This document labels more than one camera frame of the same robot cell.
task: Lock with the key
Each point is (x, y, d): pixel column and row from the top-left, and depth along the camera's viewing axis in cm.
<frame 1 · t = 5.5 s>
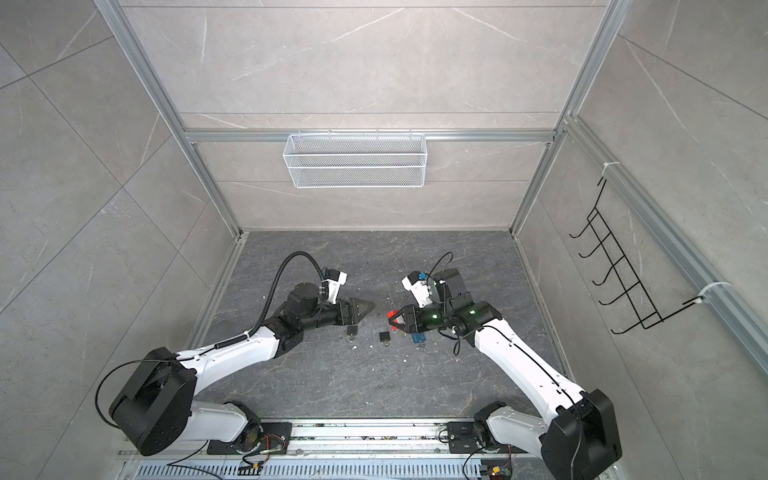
left hand: (366, 301, 80), fingers open
right hand: (395, 318, 76), fingers open
left black padlock: (351, 332, 94), on the table
middle black padlock: (385, 337, 92), on the table
blue padlock: (418, 337, 92), on the table

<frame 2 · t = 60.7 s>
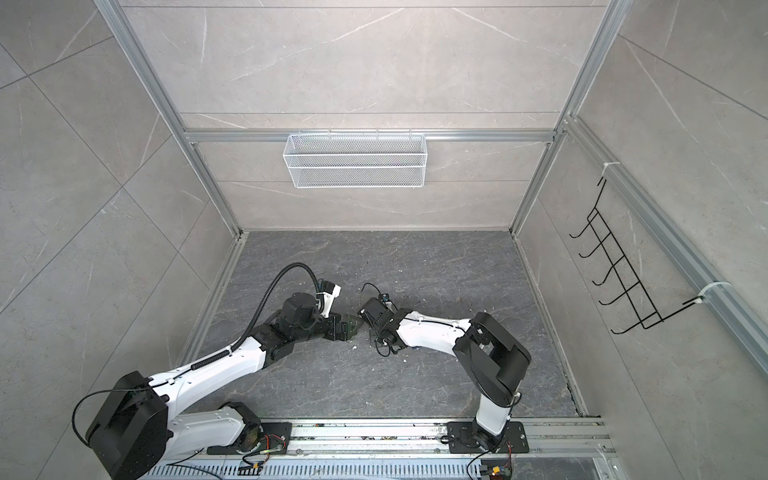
left hand: (352, 313, 81), fingers open
right hand: (380, 333, 91), fingers open
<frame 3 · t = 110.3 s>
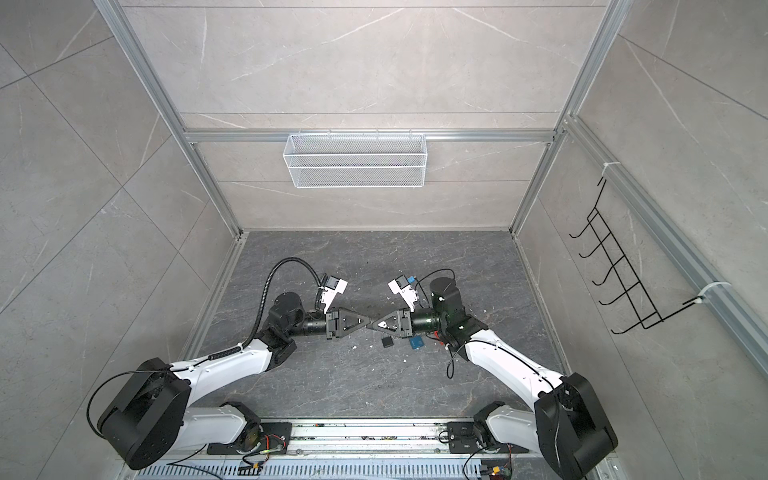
left hand: (368, 319, 70), fingers closed
right hand: (376, 325, 72), fingers closed
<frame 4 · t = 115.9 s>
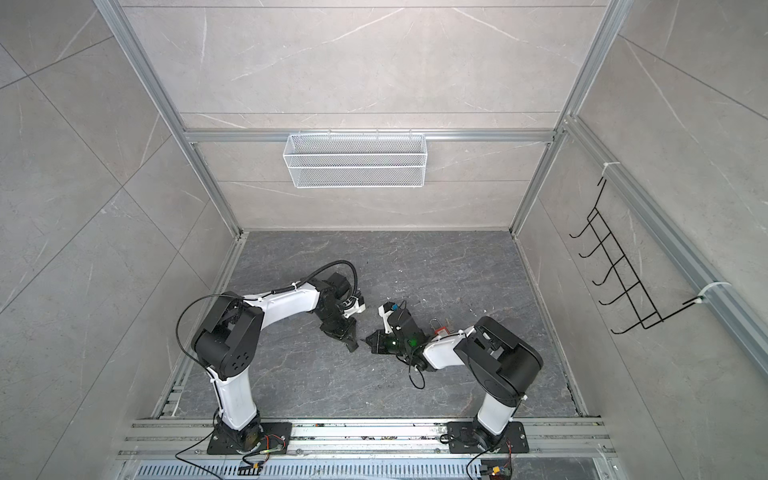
left hand: (352, 334, 90), fingers closed
right hand: (365, 338, 89), fingers closed
